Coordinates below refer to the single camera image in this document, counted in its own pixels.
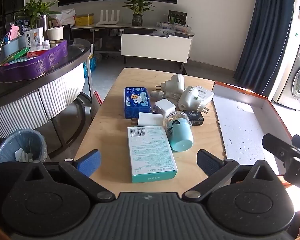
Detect orange cardboard box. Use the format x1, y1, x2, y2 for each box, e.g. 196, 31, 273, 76
211, 81, 300, 180

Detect leafy green potted plant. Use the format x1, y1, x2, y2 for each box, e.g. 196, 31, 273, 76
14, 0, 62, 30

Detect white flat charger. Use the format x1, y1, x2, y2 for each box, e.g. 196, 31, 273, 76
130, 112, 164, 128

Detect white plastic bag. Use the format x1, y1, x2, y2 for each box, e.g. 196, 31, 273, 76
55, 9, 76, 27

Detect pink sticky notes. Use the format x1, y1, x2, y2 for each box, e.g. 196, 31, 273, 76
8, 24, 20, 40

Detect clear plastic organiser boxes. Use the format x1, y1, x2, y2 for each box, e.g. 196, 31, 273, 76
157, 22, 190, 33

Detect light blue mosquito liquid bottle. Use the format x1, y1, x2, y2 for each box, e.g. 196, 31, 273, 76
162, 111, 194, 152

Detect white router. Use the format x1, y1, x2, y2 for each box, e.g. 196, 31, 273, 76
96, 9, 121, 25

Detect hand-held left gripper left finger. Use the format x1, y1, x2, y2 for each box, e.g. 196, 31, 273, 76
22, 149, 115, 203

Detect purple patterned tray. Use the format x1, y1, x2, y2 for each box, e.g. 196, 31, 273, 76
0, 40, 68, 83

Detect long television cabinet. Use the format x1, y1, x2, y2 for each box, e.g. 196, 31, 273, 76
71, 22, 195, 74

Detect small white cardboard box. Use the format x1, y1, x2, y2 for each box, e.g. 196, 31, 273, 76
195, 85, 215, 105

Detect round fluted coffee table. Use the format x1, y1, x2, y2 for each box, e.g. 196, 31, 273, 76
0, 39, 94, 153

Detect dark green box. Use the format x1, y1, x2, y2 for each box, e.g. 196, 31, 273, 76
168, 10, 187, 25

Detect red plastic strip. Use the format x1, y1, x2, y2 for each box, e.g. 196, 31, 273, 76
93, 91, 102, 107

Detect green flat box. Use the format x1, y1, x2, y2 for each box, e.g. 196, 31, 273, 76
5, 47, 30, 63

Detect dark blue curtain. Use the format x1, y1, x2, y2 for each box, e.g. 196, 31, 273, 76
234, 0, 297, 98

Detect blue plastic bag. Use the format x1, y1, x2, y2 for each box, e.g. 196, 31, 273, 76
83, 56, 98, 73

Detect stainless steel tumbler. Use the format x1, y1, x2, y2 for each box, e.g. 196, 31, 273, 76
37, 15, 49, 32

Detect red flat box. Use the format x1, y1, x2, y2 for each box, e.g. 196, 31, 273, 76
27, 49, 50, 58

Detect blue dental floss box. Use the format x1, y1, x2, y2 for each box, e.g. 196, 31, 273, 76
124, 87, 152, 119

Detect grey plastic bag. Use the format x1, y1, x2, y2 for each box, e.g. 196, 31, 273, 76
150, 29, 175, 37

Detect black phone stand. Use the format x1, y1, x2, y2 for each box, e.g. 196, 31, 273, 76
62, 24, 74, 43

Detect teal white bandage box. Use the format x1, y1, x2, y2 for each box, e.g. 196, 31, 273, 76
127, 126, 178, 183

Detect white cube charger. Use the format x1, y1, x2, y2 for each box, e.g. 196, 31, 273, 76
154, 99, 177, 117

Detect blue lined trash bin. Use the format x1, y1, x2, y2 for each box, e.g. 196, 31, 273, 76
0, 129, 48, 167

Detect grey pen holder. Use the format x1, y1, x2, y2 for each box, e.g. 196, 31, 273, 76
2, 35, 27, 58

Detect white blue medicine box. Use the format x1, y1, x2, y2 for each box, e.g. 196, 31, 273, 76
25, 27, 45, 50

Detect yellow tin box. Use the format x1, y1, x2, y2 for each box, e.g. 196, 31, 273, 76
75, 13, 94, 26

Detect white paper cup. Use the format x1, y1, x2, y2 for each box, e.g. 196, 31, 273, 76
46, 26, 65, 42

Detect small black box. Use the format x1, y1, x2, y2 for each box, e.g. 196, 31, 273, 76
181, 109, 205, 126

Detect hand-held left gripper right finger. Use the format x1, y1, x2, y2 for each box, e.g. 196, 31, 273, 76
182, 149, 280, 203

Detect white plug-in mosquito heater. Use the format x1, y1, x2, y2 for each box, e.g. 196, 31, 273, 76
177, 86, 210, 113
155, 74, 185, 98

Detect blue handled scissors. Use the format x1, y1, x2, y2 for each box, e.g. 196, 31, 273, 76
15, 19, 30, 29

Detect potted plant in dark vase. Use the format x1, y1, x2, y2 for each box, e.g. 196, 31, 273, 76
122, 0, 157, 27

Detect clear bottle with white cap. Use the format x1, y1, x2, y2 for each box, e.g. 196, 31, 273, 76
150, 90, 179, 103

